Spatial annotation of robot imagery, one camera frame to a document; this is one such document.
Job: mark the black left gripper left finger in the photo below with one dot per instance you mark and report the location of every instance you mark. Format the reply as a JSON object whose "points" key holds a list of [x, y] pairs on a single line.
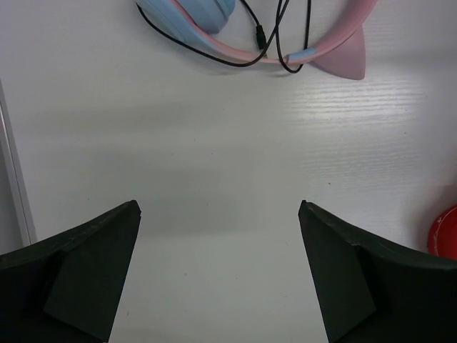
{"points": [[67, 288]]}

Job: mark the pink blue cat-ear headphones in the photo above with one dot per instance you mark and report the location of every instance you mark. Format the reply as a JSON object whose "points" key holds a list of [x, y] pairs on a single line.
{"points": [[194, 24]]}

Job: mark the red wireless headphones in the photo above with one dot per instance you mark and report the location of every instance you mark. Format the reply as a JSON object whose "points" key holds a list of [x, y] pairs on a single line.
{"points": [[442, 236]]}

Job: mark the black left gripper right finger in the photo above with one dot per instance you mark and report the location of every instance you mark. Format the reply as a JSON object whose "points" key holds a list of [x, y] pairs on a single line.
{"points": [[371, 289]]}

